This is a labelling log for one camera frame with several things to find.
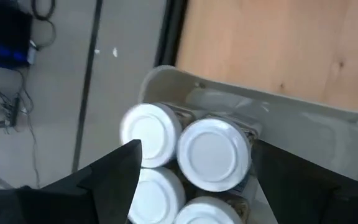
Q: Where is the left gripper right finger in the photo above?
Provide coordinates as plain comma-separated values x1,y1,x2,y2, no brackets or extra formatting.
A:
253,139,358,224

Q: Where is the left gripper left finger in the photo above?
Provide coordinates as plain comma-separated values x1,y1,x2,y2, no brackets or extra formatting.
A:
0,139,143,224

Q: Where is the white plastic bin with handles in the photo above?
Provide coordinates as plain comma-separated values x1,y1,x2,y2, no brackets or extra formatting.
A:
137,64,358,224

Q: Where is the bagel seasoning jar white lid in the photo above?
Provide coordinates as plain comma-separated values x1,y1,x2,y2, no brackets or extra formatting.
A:
119,102,195,169
173,195,251,224
128,166,186,224
176,117,262,200

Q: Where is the black box with blue light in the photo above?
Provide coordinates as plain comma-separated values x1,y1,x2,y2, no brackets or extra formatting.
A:
0,0,34,68

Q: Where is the black floor cable bundle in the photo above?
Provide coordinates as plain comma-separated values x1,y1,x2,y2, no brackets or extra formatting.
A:
0,70,42,187

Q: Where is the small black cable coil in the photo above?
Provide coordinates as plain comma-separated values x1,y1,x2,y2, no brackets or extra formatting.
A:
30,0,57,50

